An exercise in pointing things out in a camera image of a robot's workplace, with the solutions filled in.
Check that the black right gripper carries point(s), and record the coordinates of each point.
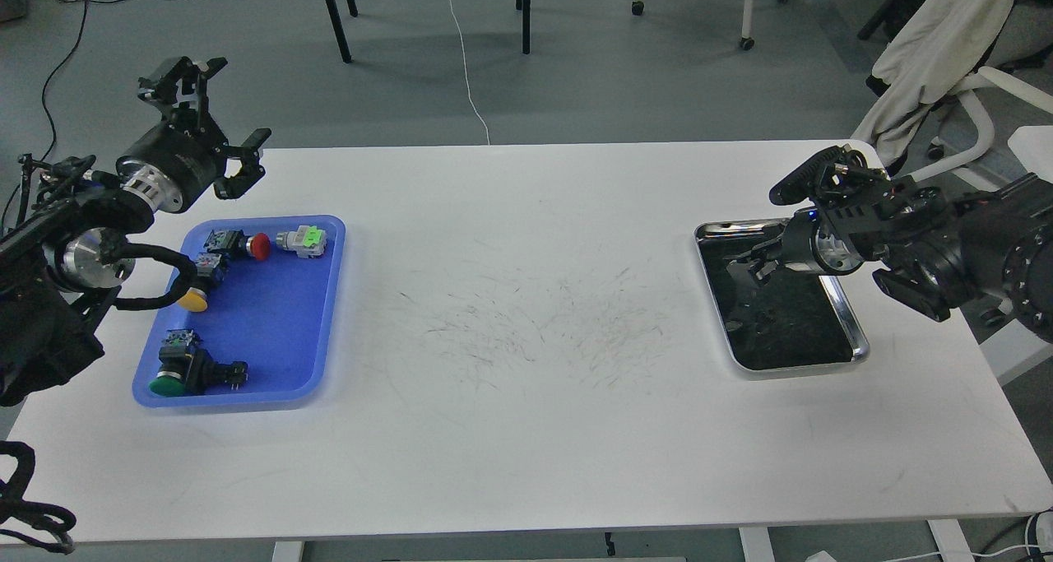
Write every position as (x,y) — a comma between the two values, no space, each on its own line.
(806,245)

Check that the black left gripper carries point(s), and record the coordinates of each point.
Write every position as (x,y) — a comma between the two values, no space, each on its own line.
(173,168)

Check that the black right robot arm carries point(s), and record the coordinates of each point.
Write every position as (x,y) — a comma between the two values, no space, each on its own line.
(935,254)

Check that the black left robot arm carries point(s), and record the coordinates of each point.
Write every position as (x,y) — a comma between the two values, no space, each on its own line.
(68,260)

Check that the grey green connector part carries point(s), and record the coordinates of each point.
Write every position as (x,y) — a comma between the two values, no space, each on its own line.
(306,241)

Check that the silver metal tray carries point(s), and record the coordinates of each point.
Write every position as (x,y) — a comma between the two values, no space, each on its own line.
(815,333)

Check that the blue plastic tray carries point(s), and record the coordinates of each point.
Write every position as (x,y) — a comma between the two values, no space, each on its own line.
(274,315)

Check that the white chair with cloth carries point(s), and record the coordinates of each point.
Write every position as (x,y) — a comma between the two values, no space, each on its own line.
(940,44)

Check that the red push button switch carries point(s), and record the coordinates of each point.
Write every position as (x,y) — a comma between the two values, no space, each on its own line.
(236,245)

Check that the yellow push button switch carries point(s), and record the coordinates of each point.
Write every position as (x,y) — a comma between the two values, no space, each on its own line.
(211,269)

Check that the green push button switch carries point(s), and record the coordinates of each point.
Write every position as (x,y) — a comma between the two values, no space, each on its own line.
(188,369)

